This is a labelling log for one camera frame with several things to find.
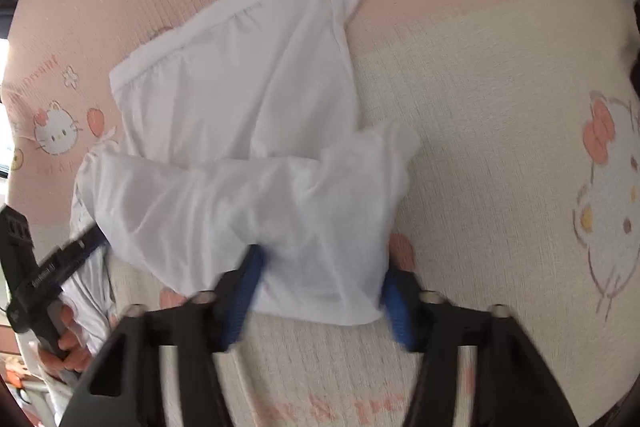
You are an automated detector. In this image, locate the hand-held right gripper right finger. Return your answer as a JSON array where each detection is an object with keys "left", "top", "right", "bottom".
[{"left": 384, "top": 271, "right": 581, "bottom": 427}]

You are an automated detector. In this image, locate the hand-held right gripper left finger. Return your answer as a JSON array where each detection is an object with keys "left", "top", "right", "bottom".
[{"left": 59, "top": 247, "right": 265, "bottom": 427}]

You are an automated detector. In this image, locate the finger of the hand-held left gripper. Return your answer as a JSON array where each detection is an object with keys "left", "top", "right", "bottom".
[{"left": 60, "top": 226, "right": 108, "bottom": 275}]

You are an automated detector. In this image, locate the white t-shirt with navy trim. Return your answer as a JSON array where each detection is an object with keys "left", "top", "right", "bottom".
[{"left": 92, "top": 0, "right": 421, "bottom": 327}]

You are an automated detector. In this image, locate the person's left hand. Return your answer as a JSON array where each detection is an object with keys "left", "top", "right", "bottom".
[{"left": 40, "top": 304, "right": 93, "bottom": 373}]

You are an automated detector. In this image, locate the pale white garment with strip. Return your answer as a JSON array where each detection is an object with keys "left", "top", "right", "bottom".
[{"left": 62, "top": 130, "right": 120, "bottom": 358}]

